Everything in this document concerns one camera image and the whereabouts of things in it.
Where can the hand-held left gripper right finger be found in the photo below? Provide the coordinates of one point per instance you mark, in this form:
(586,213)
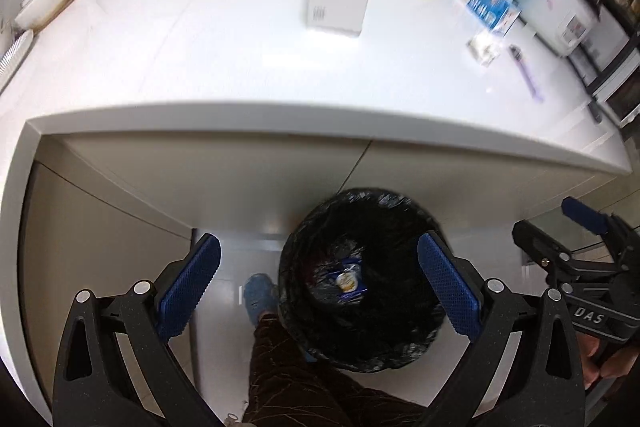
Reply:
(447,287)

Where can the grey under-counter cabinet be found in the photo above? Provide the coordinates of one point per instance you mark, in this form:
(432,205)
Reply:
(125,207)

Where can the purple pen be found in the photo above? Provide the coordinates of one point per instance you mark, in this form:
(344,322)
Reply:
(526,74)

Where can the blue white milk carton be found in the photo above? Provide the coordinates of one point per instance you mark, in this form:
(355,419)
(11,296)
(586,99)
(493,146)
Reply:
(487,4)

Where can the person's brown trouser leg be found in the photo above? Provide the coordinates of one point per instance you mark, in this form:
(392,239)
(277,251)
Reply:
(300,382)

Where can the white dish rack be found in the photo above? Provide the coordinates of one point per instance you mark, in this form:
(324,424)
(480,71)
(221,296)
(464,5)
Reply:
(15,52)

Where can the person's blue shoe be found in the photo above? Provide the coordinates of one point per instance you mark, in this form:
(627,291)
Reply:
(260,294)

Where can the white rice cooker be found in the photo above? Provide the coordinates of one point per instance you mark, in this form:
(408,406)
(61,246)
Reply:
(560,7)

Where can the person's right hand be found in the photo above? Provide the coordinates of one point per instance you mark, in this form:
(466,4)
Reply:
(595,359)

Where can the wooden cutting board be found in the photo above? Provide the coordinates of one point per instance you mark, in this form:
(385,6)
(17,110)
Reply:
(62,7)

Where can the clear crumpled plastic wrapper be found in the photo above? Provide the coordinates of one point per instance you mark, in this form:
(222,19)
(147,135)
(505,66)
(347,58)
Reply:
(484,48)

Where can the white countertop oven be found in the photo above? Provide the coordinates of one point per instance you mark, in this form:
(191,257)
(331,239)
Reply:
(617,82)

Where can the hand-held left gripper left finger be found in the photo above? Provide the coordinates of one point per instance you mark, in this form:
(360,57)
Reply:
(190,287)

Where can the black bagged trash bin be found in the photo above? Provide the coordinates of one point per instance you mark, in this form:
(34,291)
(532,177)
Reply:
(310,307)

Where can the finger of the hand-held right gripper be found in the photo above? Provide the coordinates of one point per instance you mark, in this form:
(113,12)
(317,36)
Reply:
(535,243)
(582,213)

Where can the round foil cup lid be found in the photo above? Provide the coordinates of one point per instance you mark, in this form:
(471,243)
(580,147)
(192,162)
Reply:
(348,281)

